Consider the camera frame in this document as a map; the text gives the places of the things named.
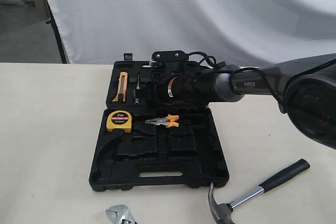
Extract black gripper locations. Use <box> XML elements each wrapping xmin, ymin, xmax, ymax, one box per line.
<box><xmin>134</xmin><ymin>74</ymin><xmax>207</xmax><ymax>104</ymax></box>

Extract black plastic tool case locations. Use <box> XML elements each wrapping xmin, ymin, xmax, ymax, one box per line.
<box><xmin>89</xmin><ymin>53</ymin><xmax>229</xmax><ymax>191</ymax></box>

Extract claw hammer black grip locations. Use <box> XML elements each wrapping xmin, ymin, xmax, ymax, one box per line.
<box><xmin>207</xmin><ymin>158</ymin><xmax>310</xmax><ymax>223</ymax></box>

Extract chrome adjustable wrench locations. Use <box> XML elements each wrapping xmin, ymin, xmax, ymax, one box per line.
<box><xmin>105</xmin><ymin>205</ymin><xmax>137</xmax><ymax>224</ymax></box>

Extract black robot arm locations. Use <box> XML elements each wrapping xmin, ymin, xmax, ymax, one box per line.
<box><xmin>134</xmin><ymin>52</ymin><xmax>335</xmax><ymax>148</ymax></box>

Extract clear tester screwdriver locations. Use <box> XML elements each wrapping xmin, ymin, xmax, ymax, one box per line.
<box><xmin>134</xmin><ymin>73</ymin><xmax>140</xmax><ymax>104</ymax></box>

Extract orange utility knife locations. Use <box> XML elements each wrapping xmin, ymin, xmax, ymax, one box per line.
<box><xmin>112</xmin><ymin>71</ymin><xmax>128</xmax><ymax>102</ymax></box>

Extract yellow tape measure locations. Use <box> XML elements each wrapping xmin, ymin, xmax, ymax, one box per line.
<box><xmin>106</xmin><ymin>110</ymin><xmax>132</xmax><ymax>133</ymax></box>

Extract white backdrop cloth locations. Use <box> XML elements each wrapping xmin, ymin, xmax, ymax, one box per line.
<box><xmin>47</xmin><ymin>0</ymin><xmax>335</xmax><ymax>66</ymax></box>

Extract black backdrop stand pole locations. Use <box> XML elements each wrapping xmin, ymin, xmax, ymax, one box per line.
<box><xmin>46</xmin><ymin>2</ymin><xmax>68</xmax><ymax>64</ymax></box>

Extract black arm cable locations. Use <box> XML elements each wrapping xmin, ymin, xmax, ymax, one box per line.
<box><xmin>183</xmin><ymin>51</ymin><xmax>287</xmax><ymax>109</ymax></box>

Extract orange handled pliers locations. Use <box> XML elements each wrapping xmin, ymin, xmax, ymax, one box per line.
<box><xmin>144</xmin><ymin>114</ymin><xmax>180</xmax><ymax>128</ymax></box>

